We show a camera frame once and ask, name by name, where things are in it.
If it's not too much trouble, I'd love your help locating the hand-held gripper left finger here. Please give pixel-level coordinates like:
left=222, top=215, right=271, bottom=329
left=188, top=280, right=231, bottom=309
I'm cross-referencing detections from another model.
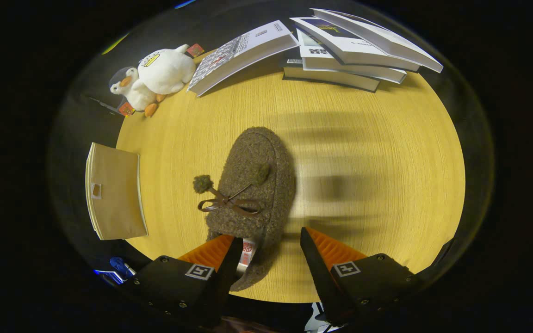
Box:
left=118, top=234, right=243, bottom=324

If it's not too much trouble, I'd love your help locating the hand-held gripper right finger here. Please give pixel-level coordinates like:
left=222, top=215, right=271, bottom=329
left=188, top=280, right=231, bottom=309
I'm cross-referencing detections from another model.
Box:
left=300, top=227, right=422, bottom=327

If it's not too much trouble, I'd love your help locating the cream fabric storage box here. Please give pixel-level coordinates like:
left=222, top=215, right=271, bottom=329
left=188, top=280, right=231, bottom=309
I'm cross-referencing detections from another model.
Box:
left=85, top=142, right=149, bottom=241

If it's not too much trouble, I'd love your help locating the brown fuzzy shoe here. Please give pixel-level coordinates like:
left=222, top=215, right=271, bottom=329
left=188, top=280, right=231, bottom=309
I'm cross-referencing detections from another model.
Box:
left=192, top=126, right=297, bottom=292

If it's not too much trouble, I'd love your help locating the blue printed poster sheet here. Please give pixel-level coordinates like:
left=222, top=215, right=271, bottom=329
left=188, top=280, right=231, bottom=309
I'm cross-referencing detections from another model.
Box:
left=93, top=269, right=124, bottom=285

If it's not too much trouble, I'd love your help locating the dark grey cover book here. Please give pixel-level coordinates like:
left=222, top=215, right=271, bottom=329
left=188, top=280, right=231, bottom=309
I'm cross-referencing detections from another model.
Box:
left=283, top=58, right=380, bottom=92

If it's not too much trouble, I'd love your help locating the white paperback book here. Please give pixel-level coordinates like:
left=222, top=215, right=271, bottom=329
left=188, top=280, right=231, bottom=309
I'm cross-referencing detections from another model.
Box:
left=297, top=29, right=407, bottom=84

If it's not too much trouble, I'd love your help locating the grey penguin plush toy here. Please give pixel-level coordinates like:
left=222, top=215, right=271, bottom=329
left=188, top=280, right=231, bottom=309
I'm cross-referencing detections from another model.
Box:
left=109, top=67, right=158, bottom=117

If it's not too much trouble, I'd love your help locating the white duck plush toy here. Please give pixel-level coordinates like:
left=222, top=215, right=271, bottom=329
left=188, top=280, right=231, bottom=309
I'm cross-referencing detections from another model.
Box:
left=137, top=44, right=205, bottom=95

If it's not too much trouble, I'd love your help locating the grey patterned cover book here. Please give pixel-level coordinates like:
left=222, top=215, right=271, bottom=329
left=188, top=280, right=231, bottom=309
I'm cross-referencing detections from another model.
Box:
left=187, top=20, right=299, bottom=97

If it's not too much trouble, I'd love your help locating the white book blue picture cover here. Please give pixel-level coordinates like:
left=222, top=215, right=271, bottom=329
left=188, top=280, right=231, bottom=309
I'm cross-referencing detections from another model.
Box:
left=290, top=17, right=421, bottom=72

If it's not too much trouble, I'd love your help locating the white book dark photo cover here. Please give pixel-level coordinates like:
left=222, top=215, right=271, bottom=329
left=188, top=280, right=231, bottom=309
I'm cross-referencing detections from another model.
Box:
left=310, top=8, right=444, bottom=73

